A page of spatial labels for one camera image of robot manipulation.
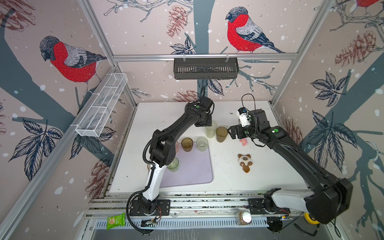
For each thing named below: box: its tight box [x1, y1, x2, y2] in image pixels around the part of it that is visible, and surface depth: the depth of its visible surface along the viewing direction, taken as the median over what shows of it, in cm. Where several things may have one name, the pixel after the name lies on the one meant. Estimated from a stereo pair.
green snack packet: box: [106, 212, 126, 231], surface depth 71 cm
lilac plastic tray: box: [159, 143, 213, 188], surface depth 88 cm
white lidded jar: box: [239, 211, 252, 225], surface depth 63 cm
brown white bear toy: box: [238, 153, 253, 174], surface depth 88 cm
